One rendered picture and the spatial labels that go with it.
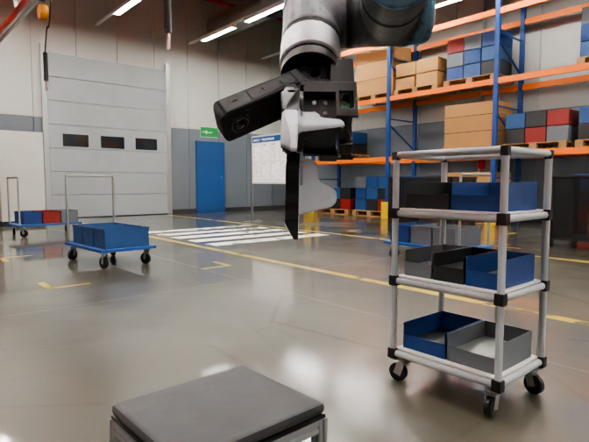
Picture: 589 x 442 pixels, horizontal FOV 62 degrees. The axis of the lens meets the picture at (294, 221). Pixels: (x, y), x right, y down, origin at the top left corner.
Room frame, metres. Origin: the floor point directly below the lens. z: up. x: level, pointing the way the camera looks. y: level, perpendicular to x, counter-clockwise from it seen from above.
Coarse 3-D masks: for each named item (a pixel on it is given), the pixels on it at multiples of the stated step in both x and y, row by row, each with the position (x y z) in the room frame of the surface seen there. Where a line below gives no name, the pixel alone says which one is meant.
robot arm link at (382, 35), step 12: (348, 0) 0.63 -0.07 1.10; (360, 0) 0.60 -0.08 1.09; (432, 0) 0.62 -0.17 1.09; (348, 12) 0.63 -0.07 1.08; (360, 12) 0.62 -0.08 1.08; (432, 12) 0.62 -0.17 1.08; (348, 24) 0.63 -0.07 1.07; (360, 24) 0.63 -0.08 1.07; (372, 24) 0.60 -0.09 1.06; (408, 24) 0.59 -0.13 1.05; (420, 24) 0.62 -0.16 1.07; (432, 24) 0.63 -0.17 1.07; (348, 36) 0.64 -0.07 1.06; (360, 36) 0.64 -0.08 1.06; (372, 36) 0.64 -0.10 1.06; (384, 36) 0.62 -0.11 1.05; (396, 36) 0.62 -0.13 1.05; (408, 36) 0.64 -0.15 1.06; (420, 36) 0.64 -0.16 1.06
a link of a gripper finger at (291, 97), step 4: (288, 88) 0.53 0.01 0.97; (292, 88) 0.53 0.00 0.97; (284, 92) 0.49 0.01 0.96; (288, 92) 0.49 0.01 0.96; (292, 92) 0.49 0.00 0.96; (296, 92) 0.50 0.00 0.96; (284, 96) 0.48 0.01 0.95; (288, 96) 0.48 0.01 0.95; (292, 96) 0.48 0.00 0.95; (296, 96) 0.50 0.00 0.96; (284, 100) 0.48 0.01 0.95; (288, 100) 0.48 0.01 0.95; (292, 100) 0.49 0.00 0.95; (296, 100) 0.49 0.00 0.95; (284, 104) 0.47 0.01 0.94; (288, 104) 0.48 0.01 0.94; (292, 104) 0.48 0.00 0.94; (296, 104) 0.48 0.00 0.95; (284, 108) 0.47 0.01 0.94; (288, 108) 0.47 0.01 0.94; (292, 108) 0.47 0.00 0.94; (296, 108) 0.47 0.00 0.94
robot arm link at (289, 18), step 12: (288, 0) 0.65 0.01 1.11; (300, 0) 0.63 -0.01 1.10; (312, 0) 0.63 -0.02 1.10; (324, 0) 0.63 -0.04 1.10; (336, 0) 0.63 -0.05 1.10; (288, 12) 0.64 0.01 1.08; (300, 12) 0.62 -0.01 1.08; (312, 12) 0.61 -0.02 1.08; (324, 12) 0.62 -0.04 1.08; (336, 12) 0.63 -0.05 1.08; (288, 24) 0.62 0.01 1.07; (336, 24) 0.63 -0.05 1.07
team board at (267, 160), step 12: (252, 144) 10.71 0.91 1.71; (264, 144) 10.40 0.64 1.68; (276, 144) 10.08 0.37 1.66; (252, 156) 10.72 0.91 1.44; (264, 156) 10.40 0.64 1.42; (276, 156) 10.08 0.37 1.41; (252, 168) 10.72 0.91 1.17; (264, 168) 10.40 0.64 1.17; (276, 168) 10.08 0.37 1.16; (252, 180) 10.72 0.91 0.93; (264, 180) 10.40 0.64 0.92; (276, 180) 10.08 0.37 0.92; (252, 192) 10.76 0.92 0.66; (252, 204) 10.76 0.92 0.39; (252, 216) 10.76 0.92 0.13
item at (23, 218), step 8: (8, 184) 8.07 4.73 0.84; (8, 192) 8.07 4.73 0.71; (8, 200) 8.07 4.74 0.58; (8, 208) 8.07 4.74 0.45; (8, 216) 8.07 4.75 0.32; (16, 216) 8.04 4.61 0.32; (24, 216) 7.77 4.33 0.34; (32, 216) 7.87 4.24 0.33; (40, 216) 7.95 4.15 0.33; (48, 216) 8.04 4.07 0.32; (56, 216) 8.13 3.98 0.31; (64, 216) 8.22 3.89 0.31; (72, 216) 8.31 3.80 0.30; (8, 224) 8.03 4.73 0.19; (16, 224) 7.90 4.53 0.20; (24, 224) 7.77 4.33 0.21; (32, 224) 7.86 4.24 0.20; (40, 224) 7.90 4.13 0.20; (48, 224) 7.98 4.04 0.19; (56, 224) 8.06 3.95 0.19; (64, 224) 8.15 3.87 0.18; (72, 224) 8.25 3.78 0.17; (24, 232) 7.74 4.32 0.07
